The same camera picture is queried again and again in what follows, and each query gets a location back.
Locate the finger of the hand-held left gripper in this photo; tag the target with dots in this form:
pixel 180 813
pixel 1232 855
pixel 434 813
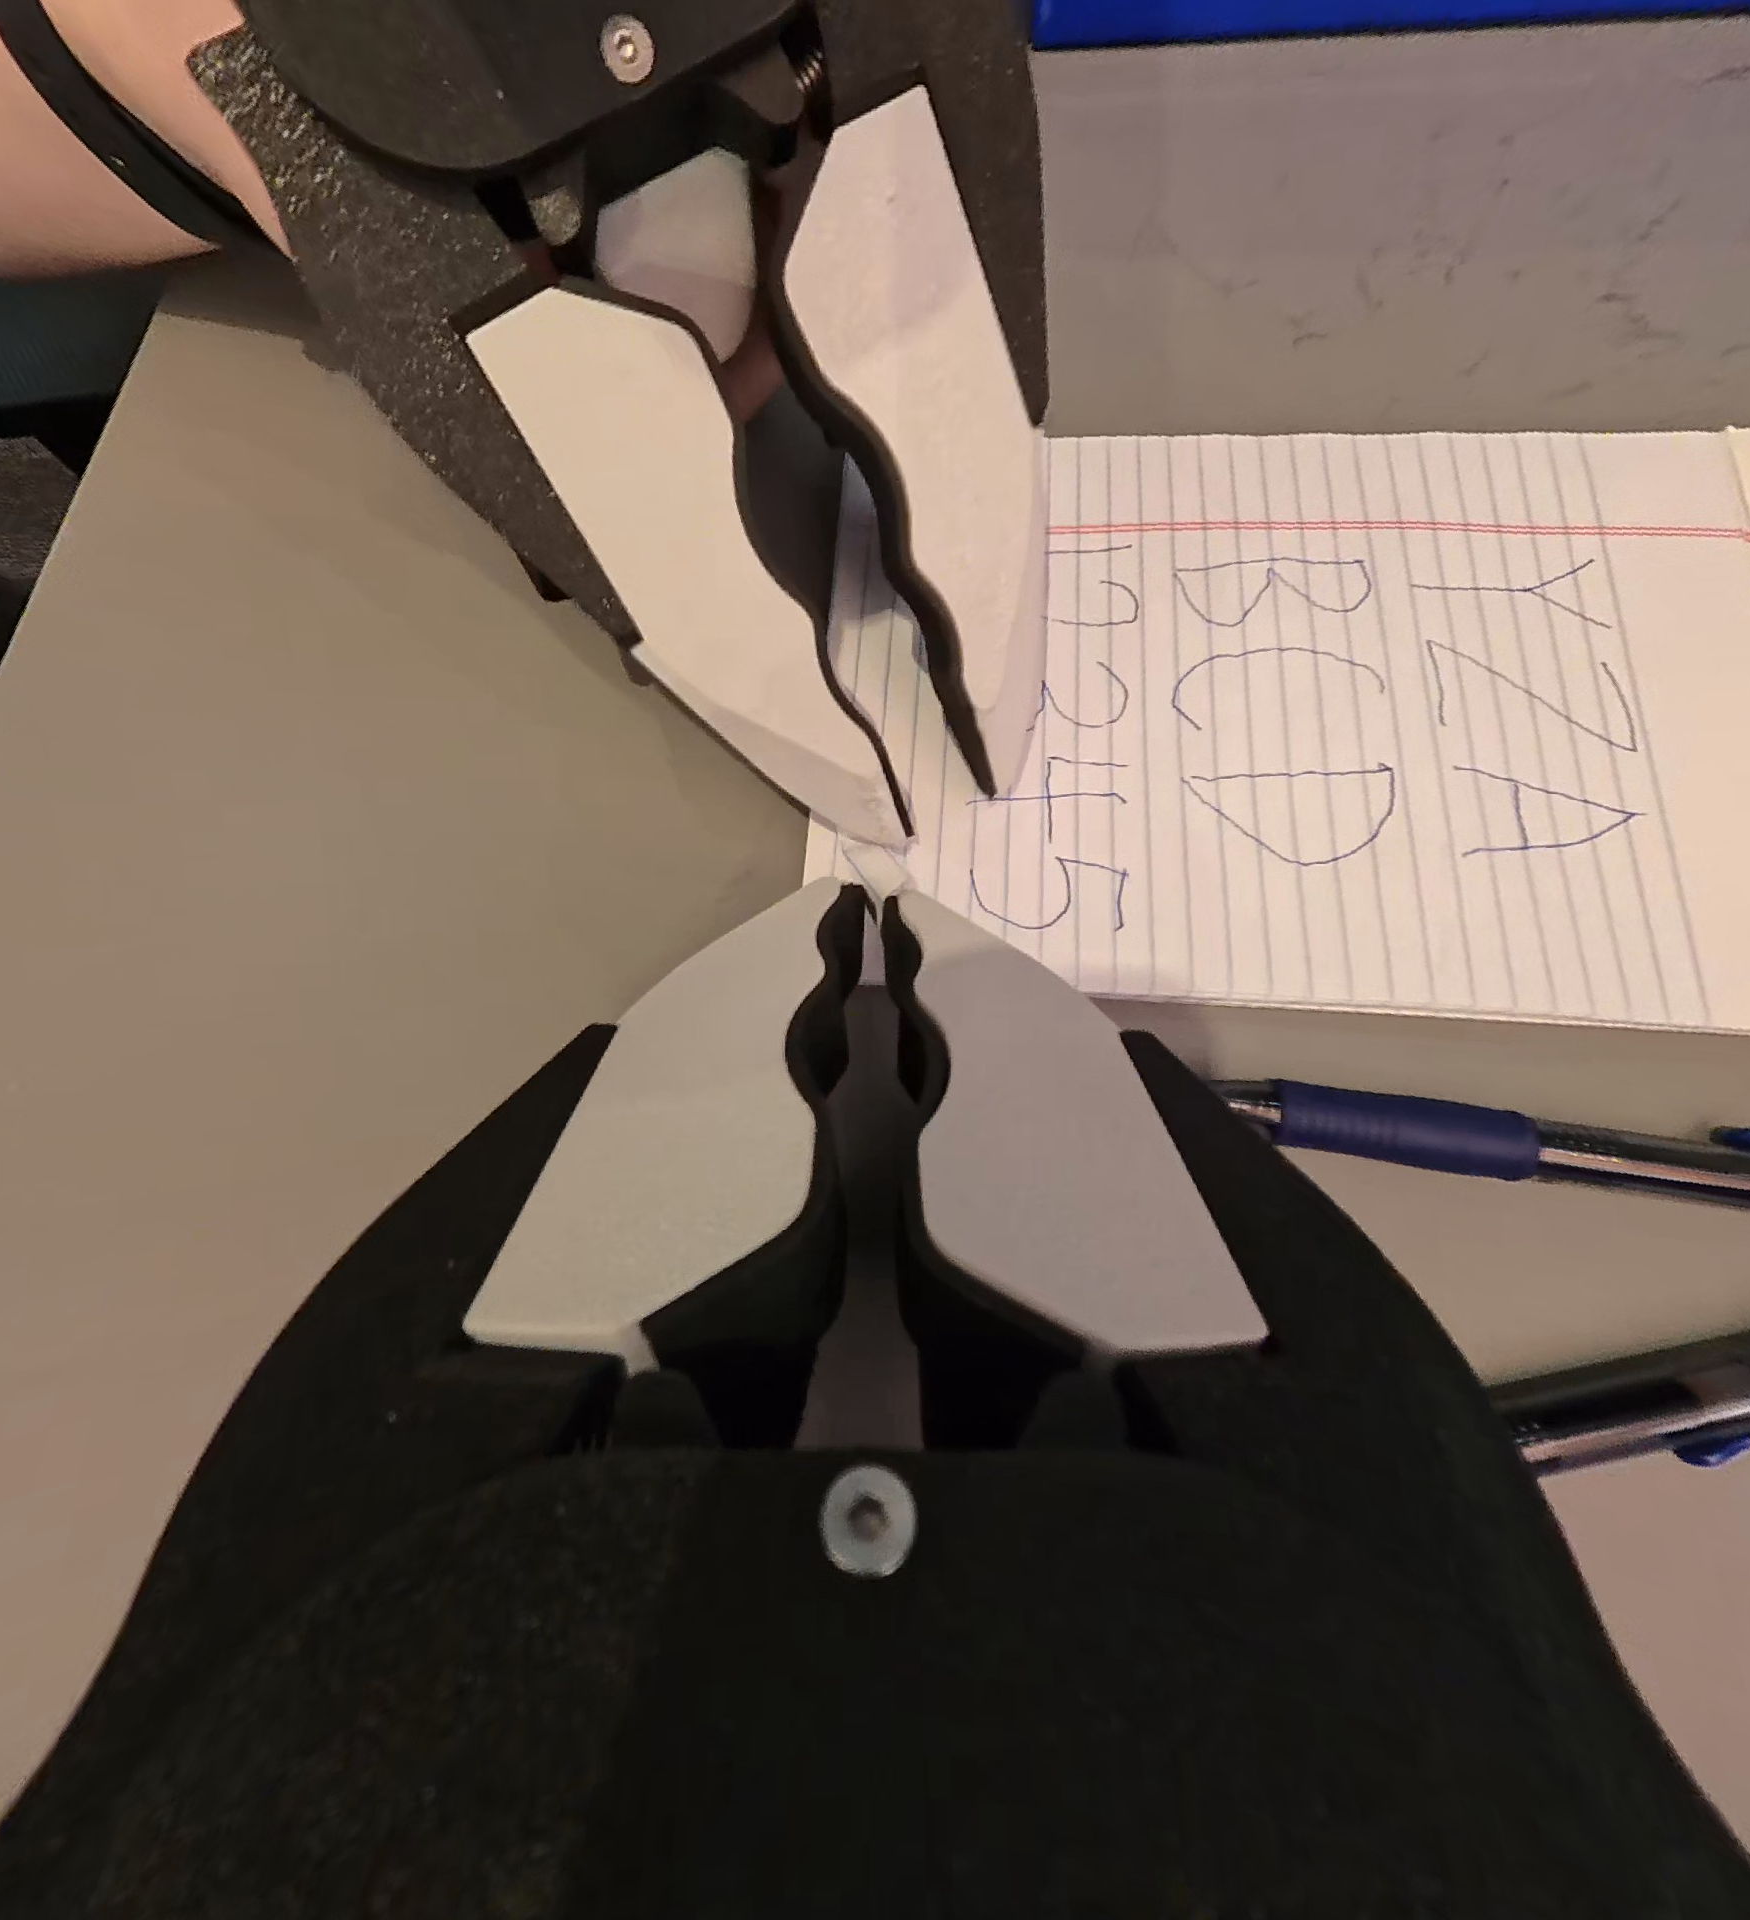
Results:
pixel 937 421
pixel 638 484

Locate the blue plastic bin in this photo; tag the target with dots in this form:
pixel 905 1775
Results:
pixel 1415 21

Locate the blue pen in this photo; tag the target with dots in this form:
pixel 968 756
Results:
pixel 1640 1387
pixel 1415 1133

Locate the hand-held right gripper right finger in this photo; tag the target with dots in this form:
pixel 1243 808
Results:
pixel 1085 1169

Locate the torn written notepad sheet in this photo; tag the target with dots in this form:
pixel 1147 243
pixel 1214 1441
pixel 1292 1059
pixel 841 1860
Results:
pixel 1415 929

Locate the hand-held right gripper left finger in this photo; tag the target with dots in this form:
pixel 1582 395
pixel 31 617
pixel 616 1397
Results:
pixel 622 1169

